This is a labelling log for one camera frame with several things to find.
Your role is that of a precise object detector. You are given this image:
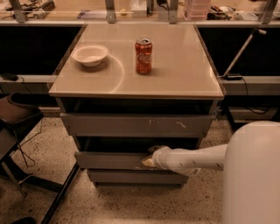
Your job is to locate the black cable on floor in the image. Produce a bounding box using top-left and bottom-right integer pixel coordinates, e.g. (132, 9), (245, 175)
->
(16, 119), (43, 169)

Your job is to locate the black power adapter left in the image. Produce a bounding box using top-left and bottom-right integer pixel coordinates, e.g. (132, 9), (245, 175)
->
(1, 73), (18, 81)

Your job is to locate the grey drawer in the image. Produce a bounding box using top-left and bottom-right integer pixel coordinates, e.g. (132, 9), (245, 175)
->
(60, 113), (213, 138)
(74, 137), (199, 170)
(87, 170), (188, 186)

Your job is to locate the grey bottom drawer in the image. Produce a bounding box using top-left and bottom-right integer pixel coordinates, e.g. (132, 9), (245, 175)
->
(87, 170), (188, 186)

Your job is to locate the black power adapter right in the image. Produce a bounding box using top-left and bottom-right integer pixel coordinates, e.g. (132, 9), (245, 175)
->
(225, 73), (242, 81)

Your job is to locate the black desk leg left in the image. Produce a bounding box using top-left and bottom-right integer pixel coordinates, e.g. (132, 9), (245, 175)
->
(40, 163), (79, 224)

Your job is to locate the white bowl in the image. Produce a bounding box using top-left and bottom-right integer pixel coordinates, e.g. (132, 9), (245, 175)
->
(71, 45), (109, 67)

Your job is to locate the black power adapter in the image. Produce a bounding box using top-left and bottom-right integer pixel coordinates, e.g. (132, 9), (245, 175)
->
(1, 73), (18, 81)
(225, 73), (242, 81)

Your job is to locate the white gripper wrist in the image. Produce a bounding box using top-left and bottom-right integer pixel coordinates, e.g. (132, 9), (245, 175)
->
(141, 145), (179, 172)

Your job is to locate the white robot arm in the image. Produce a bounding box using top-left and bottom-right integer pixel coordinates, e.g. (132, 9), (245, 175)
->
(142, 121), (280, 224)

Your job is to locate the grey drawer cabinet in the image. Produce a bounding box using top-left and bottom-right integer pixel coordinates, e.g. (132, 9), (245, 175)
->
(47, 22), (226, 189)

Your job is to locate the white stick with black tip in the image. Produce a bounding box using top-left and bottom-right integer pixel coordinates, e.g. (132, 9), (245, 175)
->
(222, 28), (267, 78)

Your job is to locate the grey top drawer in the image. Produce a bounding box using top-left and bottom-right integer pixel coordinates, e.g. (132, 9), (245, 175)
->
(60, 113), (213, 138)

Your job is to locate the pink plastic container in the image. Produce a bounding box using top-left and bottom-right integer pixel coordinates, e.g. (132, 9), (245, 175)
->
(184, 0), (211, 21)

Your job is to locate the dark office chair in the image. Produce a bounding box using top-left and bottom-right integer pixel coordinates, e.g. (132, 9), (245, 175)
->
(0, 93), (44, 197)

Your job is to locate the red soda can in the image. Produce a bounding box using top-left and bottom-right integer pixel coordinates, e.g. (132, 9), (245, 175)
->
(135, 38), (152, 74)

